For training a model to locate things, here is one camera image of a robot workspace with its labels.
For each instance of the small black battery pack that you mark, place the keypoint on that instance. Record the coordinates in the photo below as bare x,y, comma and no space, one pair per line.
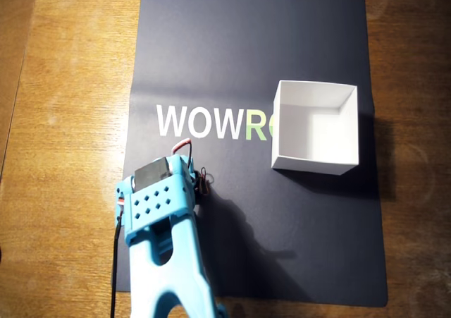
203,182

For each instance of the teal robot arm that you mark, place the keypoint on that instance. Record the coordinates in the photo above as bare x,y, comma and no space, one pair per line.
165,205

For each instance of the white open cardboard box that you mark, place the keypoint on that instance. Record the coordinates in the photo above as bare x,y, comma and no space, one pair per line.
317,138

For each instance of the black printed mat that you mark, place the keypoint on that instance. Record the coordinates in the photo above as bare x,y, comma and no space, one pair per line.
246,32

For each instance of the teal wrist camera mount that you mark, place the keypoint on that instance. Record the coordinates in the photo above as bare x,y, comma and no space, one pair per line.
123,191

